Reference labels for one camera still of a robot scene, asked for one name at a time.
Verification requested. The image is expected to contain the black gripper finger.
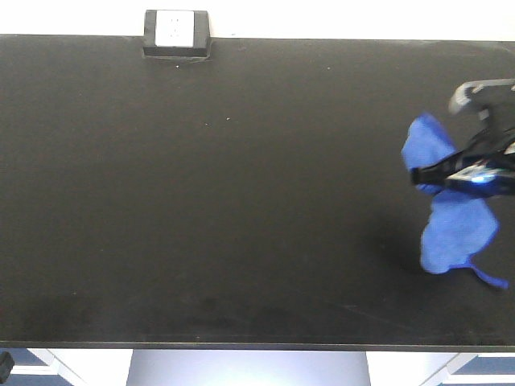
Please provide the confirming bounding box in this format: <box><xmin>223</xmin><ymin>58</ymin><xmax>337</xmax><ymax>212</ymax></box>
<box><xmin>0</xmin><ymin>351</ymin><xmax>15</xmax><ymax>382</ymax></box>

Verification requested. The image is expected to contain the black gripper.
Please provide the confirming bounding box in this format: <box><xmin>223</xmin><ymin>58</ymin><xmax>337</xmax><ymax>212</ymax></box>
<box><xmin>410</xmin><ymin>136</ymin><xmax>514</xmax><ymax>197</ymax></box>

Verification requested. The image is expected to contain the blue microfiber cloth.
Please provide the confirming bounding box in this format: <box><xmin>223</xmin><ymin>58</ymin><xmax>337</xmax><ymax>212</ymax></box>
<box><xmin>401</xmin><ymin>113</ymin><xmax>509</xmax><ymax>290</ymax></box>

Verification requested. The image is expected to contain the left blue cabinet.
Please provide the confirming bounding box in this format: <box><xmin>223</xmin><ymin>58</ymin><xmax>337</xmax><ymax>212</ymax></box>
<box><xmin>1</xmin><ymin>347</ymin><xmax>133</xmax><ymax>385</ymax></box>

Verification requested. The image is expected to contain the blue cabinet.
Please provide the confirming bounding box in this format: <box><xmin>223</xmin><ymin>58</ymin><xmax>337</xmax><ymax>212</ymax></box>
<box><xmin>366</xmin><ymin>351</ymin><xmax>514</xmax><ymax>386</ymax></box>
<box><xmin>1</xmin><ymin>347</ymin><xmax>133</xmax><ymax>385</ymax></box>

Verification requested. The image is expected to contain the right blue cabinet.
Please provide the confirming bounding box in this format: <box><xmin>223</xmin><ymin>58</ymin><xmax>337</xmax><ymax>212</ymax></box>
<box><xmin>366</xmin><ymin>351</ymin><xmax>514</xmax><ymax>386</ymax></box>

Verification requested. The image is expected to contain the black white power outlet box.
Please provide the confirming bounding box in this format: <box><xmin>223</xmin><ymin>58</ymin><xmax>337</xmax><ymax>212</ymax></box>
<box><xmin>142</xmin><ymin>10</ymin><xmax>212</xmax><ymax>60</ymax></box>

